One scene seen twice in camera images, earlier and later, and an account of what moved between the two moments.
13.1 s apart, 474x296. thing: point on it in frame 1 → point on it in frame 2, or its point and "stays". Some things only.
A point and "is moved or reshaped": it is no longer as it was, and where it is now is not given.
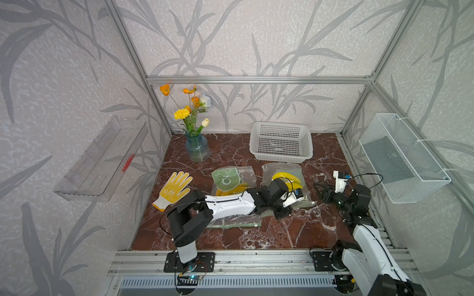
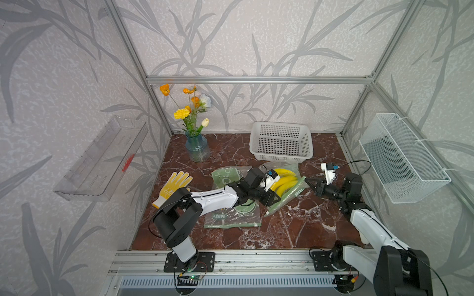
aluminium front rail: x=150 y=263 stays
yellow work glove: x=173 y=190 stays
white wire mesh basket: x=407 y=171 stays
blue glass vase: x=196 y=145 stays
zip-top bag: x=268 y=171 is moved or reshaped
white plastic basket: x=282 y=141 stays
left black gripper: x=284 y=211 → x=269 y=198
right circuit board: x=344 y=283 stays
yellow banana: x=291 y=182 is moved or reshaped
